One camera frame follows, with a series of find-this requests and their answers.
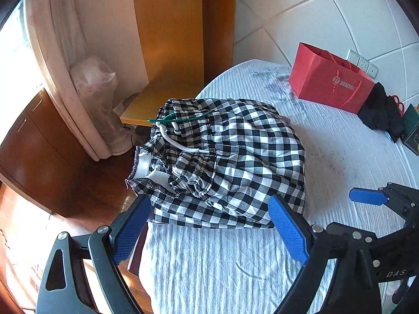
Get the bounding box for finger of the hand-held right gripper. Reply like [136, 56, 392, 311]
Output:
[349, 182, 419, 223]

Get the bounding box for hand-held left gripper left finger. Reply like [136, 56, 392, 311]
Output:
[35, 194, 153, 314]

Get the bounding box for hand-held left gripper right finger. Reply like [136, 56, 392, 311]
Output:
[268, 194, 383, 314]

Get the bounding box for black white checkered pants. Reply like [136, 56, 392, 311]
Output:
[126, 97, 306, 229]

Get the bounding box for bed with striped sheet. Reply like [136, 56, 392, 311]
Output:
[129, 59, 419, 314]

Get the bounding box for dark green gift box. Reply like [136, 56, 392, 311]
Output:
[402, 103, 419, 156]

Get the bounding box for black clothing pile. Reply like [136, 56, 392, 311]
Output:
[357, 82, 405, 143]

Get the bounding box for wooden cabinet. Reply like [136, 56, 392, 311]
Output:
[0, 87, 99, 215]

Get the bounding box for wooden nightstand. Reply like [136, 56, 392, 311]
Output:
[119, 82, 205, 128]

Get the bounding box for red paper shopping bag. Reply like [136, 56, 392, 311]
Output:
[289, 42, 375, 115]

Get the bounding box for clear plastic wrapped object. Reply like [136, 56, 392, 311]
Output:
[70, 55, 135, 156]

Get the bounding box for white padded headboard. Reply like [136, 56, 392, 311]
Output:
[232, 0, 419, 105]

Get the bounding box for wooden headboard panel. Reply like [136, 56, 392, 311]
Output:
[131, 0, 237, 89]

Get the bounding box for sheer curtain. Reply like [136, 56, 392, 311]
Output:
[26, 0, 89, 82]

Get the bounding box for red scissors handle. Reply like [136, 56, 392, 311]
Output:
[391, 95, 405, 116]

